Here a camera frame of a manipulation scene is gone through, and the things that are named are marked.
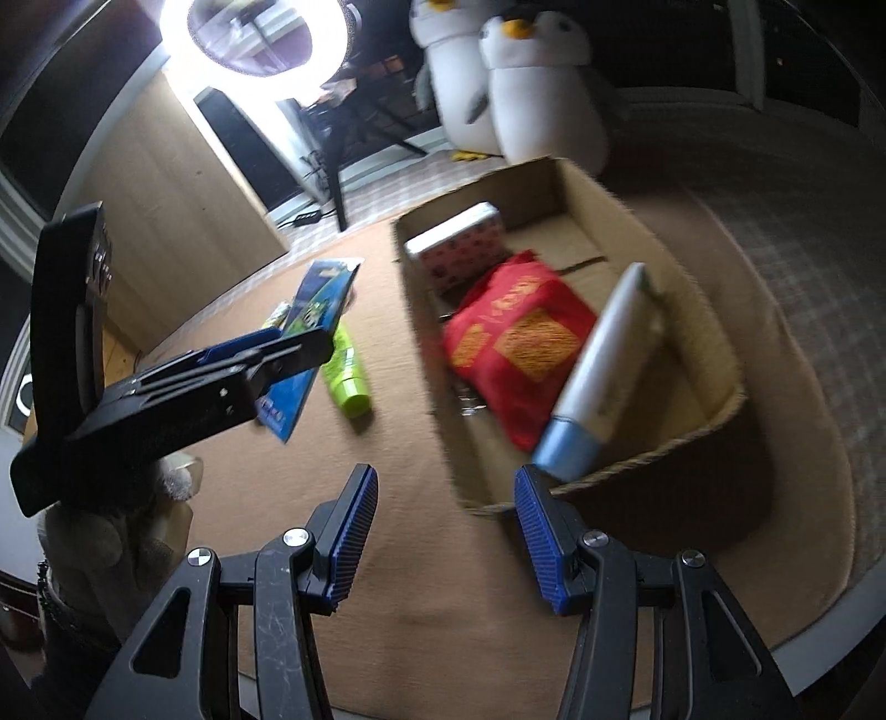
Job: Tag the green tube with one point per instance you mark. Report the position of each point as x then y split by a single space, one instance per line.
346 374

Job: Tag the light wooden board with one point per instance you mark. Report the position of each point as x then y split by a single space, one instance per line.
180 208

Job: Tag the checked bed sheet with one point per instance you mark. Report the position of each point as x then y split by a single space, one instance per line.
796 242

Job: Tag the white tube blue cap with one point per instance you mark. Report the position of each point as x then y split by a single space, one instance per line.
609 367

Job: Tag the small penguin plush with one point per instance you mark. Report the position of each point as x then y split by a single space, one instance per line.
540 104

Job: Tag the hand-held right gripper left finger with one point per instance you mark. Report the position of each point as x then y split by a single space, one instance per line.
353 533

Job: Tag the person's left hand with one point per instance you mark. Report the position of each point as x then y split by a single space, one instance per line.
104 547

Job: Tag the black tripod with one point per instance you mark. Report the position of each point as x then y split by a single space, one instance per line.
337 180

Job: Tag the person's left forearm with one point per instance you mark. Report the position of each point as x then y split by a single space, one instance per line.
62 664

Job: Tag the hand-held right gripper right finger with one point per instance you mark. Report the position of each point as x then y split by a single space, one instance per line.
543 547

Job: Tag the large penguin plush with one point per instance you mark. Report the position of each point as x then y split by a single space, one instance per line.
450 83

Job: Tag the pine wood headboard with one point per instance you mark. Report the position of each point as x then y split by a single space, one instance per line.
118 353

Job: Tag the red printed bag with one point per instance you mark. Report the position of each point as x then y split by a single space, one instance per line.
512 332

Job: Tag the black power strip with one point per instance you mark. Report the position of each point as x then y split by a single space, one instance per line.
306 218

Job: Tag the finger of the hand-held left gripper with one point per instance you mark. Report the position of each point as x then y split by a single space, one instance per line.
239 348
291 363

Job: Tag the cardboard box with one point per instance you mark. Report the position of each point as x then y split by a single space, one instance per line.
692 332

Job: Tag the patterned tissue pack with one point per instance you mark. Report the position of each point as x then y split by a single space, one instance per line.
457 249

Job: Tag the blue packet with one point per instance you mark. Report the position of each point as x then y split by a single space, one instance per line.
322 291

